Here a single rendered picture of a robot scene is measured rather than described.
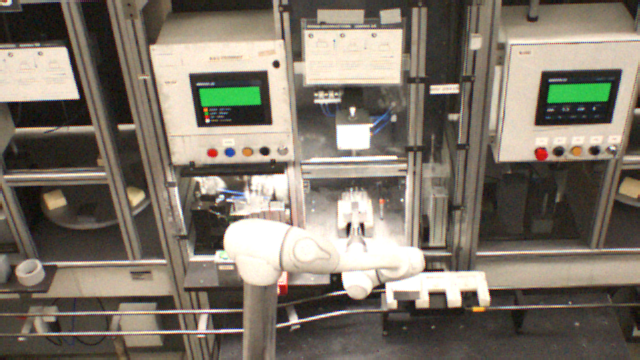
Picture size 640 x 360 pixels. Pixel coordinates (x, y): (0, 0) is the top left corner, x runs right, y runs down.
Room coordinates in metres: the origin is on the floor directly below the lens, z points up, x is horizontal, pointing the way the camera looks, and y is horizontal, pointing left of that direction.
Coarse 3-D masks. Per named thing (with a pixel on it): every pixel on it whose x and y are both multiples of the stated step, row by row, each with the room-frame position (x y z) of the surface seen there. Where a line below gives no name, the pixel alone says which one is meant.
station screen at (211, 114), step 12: (204, 84) 2.15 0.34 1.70; (216, 84) 2.15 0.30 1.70; (228, 84) 2.15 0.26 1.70; (240, 84) 2.15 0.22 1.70; (252, 84) 2.14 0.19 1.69; (204, 108) 2.15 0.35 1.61; (216, 108) 2.15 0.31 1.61; (228, 108) 2.15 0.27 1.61; (240, 108) 2.15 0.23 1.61; (252, 108) 2.14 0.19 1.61; (204, 120) 2.15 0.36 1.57; (216, 120) 2.15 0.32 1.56; (228, 120) 2.15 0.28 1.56; (240, 120) 2.15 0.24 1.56; (252, 120) 2.14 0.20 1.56; (264, 120) 2.14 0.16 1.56
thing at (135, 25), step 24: (144, 0) 2.20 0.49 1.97; (480, 24) 2.14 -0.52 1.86; (144, 48) 2.19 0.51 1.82; (144, 72) 2.20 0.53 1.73; (144, 96) 2.20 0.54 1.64; (168, 168) 2.19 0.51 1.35; (168, 192) 2.20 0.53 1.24; (168, 216) 2.20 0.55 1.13; (456, 216) 2.14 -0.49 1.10; (456, 240) 2.14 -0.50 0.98; (432, 264) 2.85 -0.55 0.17; (456, 264) 2.14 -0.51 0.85; (336, 288) 2.31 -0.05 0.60; (384, 288) 2.32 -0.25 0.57; (216, 336) 2.36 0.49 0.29
